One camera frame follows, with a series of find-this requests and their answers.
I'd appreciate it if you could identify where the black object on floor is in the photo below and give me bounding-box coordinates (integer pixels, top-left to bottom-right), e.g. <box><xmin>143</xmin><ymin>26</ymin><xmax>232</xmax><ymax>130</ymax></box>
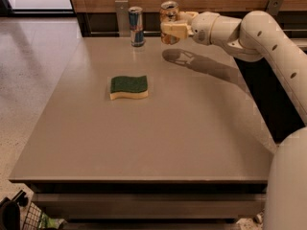
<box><xmin>0</xmin><ymin>190</ymin><xmax>29</xmax><ymax>230</ymax></box>

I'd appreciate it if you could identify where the grey drawer front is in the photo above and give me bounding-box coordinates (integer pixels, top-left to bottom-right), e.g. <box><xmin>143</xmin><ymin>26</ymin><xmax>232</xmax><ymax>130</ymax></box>
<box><xmin>33</xmin><ymin>194</ymin><xmax>266</xmax><ymax>219</ymax></box>

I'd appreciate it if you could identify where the wire basket with green item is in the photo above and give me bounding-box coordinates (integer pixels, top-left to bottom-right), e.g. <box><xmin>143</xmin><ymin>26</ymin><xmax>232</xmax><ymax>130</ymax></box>
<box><xmin>21</xmin><ymin>203</ymin><xmax>66</xmax><ymax>230</ymax></box>

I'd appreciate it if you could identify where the orange soda can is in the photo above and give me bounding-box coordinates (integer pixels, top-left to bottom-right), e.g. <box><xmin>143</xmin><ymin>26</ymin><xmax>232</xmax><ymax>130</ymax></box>
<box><xmin>160</xmin><ymin>0</ymin><xmax>179</xmax><ymax>45</ymax></box>

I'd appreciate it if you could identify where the redbull can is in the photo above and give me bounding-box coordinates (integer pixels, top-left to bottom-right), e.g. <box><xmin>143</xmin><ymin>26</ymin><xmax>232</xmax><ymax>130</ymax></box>
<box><xmin>129</xmin><ymin>7</ymin><xmax>145</xmax><ymax>47</ymax></box>

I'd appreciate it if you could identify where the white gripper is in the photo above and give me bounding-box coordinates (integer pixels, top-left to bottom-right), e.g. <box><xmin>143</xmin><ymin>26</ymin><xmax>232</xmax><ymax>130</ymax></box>
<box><xmin>160</xmin><ymin>11</ymin><xmax>220</xmax><ymax>46</ymax></box>

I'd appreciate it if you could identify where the green yellow sponge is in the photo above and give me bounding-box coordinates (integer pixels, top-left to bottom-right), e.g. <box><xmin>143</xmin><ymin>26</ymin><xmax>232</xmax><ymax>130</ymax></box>
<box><xmin>110</xmin><ymin>76</ymin><xmax>149</xmax><ymax>100</ymax></box>

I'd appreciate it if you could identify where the black white striped tool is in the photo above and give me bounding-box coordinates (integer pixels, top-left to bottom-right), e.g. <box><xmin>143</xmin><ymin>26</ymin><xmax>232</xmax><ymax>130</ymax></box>
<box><xmin>254</xmin><ymin>213</ymin><xmax>263</xmax><ymax>224</ymax></box>

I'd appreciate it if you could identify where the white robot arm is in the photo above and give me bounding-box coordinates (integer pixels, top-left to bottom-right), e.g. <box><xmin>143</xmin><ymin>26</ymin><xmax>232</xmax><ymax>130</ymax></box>
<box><xmin>160</xmin><ymin>11</ymin><xmax>307</xmax><ymax>230</ymax></box>

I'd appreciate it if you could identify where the metal bracket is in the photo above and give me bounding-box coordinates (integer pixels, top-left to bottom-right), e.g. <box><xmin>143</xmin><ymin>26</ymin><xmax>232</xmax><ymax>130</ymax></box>
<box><xmin>265</xmin><ymin>0</ymin><xmax>284</xmax><ymax>16</ymax></box>
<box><xmin>115</xmin><ymin>0</ymin><xmax>130</xmax><ymax>37</ymax></box>

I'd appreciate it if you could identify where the right metal bracket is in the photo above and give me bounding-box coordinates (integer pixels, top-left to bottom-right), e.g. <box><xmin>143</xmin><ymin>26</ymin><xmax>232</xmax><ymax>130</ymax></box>
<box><xmin>265</xmin><ymin>0</ymin><xmax>284</xmax><ymax>16</ymax></box>

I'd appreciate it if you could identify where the left metal bracket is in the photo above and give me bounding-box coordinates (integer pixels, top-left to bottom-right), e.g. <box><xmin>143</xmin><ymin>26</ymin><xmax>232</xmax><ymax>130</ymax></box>
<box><xmin>115</xmin><ymin>0</ymin><xmax>130</xmax><ymax>37</ymax></box>

